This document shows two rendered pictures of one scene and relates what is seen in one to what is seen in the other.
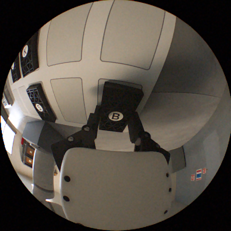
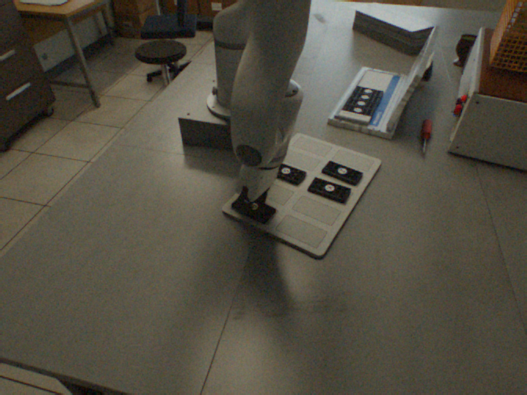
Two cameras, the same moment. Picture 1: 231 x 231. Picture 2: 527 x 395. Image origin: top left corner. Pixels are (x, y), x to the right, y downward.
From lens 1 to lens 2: 0.78 m
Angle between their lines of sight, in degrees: 49
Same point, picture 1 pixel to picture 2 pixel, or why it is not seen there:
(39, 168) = not seen: hidden behind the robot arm
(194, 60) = (279, 266)
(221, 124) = not seen: outside the picture
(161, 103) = (243, 237)
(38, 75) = (303, 187)
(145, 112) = (238, 226)
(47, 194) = (235, 38)
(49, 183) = (230, 64)
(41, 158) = not seen: hidden behind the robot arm
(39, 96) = (292, 179)
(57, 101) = (278, 186)
